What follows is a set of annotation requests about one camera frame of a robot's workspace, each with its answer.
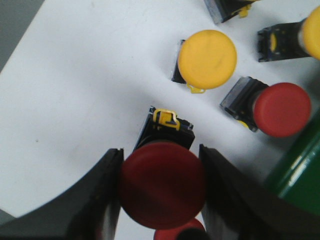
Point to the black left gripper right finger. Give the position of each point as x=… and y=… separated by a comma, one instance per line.
x=237, y=208

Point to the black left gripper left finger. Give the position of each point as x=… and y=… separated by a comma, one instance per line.
x=88, y=210

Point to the red push button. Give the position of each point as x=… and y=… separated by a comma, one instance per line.
x=172, y=234
x=162, y=183
x=280, y=110

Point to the green conveyor belt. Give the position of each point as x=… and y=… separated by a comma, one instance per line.
x=296, y=177

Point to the red push button bottom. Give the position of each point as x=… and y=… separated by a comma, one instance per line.
x=172, y=234

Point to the red push button lying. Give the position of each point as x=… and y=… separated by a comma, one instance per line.
x=280, y=110

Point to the yellow push button upright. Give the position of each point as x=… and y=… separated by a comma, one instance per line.
x=204, y=61

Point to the yellow push button lying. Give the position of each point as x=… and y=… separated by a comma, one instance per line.
x=293, y=40

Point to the push button base top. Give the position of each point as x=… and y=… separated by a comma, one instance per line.
x=224, y=10

